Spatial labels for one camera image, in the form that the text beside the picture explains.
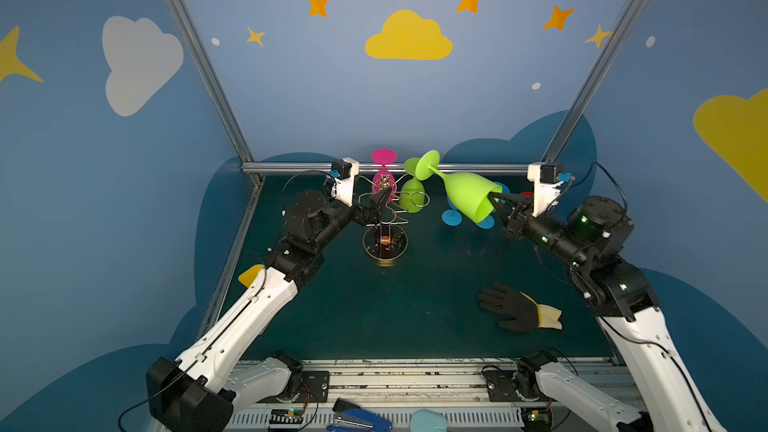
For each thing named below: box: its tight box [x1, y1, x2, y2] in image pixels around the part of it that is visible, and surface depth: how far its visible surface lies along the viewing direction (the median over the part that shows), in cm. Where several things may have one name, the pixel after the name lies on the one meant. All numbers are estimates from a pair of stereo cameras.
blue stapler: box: [326, 398, 393, 432], surface depth 70 cm
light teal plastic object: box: [410, 408, 449, 432], surface depth 72 cm
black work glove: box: [478, 283, 563, 332], surface depth 88 cm
